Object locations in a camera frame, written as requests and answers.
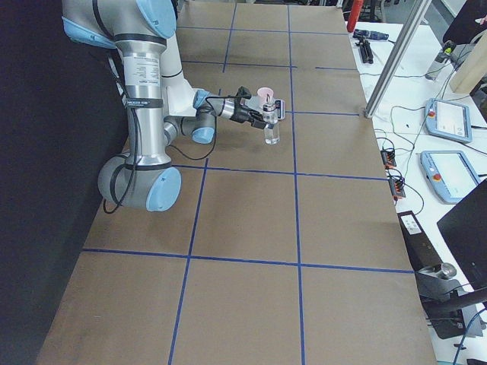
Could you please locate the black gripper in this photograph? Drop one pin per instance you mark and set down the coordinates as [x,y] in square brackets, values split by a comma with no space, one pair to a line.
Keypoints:
[241,114]

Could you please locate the glass sauce bottle metal spout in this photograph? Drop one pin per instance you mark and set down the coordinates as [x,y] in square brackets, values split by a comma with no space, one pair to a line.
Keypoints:
[270,117]

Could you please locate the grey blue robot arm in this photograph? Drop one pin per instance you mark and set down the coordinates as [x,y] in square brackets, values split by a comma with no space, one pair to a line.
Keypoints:
[161,104]

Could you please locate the digital kitchen scale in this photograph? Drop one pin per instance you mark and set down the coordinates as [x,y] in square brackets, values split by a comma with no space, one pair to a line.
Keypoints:
[256,103]

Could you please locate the black folded tripod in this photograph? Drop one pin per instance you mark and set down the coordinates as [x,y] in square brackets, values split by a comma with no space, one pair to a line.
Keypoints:
[365,50]

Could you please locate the blue folded umbrella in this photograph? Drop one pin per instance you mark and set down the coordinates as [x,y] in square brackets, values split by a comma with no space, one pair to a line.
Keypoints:
[370,35]

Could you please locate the orange black connector block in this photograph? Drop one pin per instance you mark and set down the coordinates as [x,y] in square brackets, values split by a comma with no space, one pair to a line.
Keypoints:
[388,157]

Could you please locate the red cylinder bottle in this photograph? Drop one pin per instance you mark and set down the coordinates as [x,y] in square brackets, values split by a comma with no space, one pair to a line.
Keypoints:
[354,15]

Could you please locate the far blue teach pendant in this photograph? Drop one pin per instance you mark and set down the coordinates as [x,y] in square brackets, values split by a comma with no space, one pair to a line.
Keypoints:
[447,119]

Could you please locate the blue teach pendant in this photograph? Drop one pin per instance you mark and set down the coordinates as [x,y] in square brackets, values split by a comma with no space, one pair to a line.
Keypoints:
[447,119]
[450,174]

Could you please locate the near blue teach pendant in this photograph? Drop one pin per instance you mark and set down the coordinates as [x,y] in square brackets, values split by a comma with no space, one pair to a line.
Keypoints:
[450,174]

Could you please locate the black power strip box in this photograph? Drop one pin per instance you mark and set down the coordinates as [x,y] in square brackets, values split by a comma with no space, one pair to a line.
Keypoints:
[421,251]

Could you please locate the black monitor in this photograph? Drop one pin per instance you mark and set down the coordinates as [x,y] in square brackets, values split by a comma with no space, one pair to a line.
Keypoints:
[463,229]

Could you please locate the aluminium frame post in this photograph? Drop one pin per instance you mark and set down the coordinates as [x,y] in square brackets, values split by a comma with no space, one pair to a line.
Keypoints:
[399,49]

